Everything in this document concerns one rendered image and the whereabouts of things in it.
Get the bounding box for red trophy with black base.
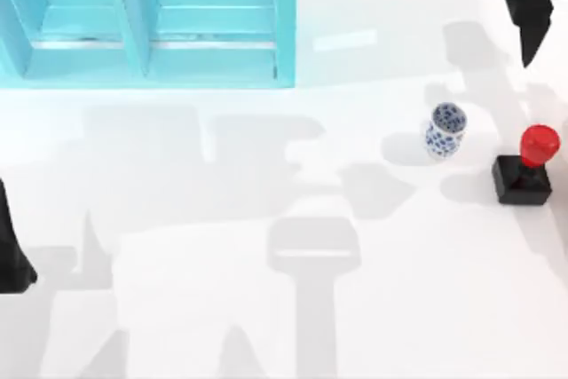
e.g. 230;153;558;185
491;124;563;207

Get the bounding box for blue and white patterned cup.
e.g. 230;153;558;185
424;102;469;162

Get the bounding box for light blue rack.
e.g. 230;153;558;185
0;0;298;90

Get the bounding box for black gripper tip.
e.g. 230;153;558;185
0;178;39;296

